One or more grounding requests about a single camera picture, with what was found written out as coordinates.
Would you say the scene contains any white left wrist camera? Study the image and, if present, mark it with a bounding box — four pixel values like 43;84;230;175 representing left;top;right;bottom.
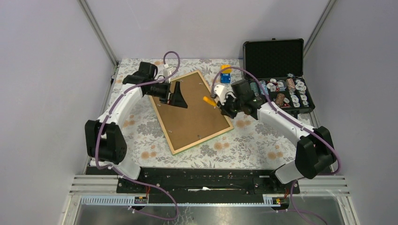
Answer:
163;64;174;83

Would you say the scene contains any yellow toy brick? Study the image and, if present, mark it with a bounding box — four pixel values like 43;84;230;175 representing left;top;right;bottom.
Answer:
221;64;232;74

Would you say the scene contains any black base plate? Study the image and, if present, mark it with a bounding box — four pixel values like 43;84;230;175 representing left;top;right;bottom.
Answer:
85;166;333;205

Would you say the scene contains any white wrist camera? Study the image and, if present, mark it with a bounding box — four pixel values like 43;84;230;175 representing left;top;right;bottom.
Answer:
163;64;174;83
214;84;228;105

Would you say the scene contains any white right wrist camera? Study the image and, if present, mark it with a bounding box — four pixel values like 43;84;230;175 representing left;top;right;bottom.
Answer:
214;84;228;105

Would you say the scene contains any black poker chip case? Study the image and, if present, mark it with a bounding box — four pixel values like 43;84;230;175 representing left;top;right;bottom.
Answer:
243;38;315;116

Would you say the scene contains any blue toy brick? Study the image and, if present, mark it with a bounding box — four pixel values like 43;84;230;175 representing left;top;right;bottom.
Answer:
220;73;231;83

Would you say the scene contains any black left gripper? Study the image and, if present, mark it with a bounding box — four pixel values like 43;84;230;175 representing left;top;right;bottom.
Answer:
145;80;188;108

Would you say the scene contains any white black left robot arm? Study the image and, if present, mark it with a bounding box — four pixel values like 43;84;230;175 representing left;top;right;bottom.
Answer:
84;62;188;193

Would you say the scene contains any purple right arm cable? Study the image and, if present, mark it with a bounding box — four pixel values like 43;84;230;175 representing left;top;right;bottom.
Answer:
211;66;342;225

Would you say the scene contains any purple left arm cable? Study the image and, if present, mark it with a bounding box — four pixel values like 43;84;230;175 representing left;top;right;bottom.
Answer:
93;51;182;222

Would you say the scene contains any floral tablecloth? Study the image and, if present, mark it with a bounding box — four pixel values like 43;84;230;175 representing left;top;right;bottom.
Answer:
108;59;296;169

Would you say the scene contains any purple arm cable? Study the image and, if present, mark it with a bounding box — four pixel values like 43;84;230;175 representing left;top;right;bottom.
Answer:
93;51;182;222
211;66;342;225

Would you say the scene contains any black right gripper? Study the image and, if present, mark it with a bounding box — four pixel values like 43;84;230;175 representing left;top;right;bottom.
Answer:
217;93;244;120

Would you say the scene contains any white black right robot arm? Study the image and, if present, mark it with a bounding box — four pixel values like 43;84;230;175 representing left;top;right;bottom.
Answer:
211;80;337;193

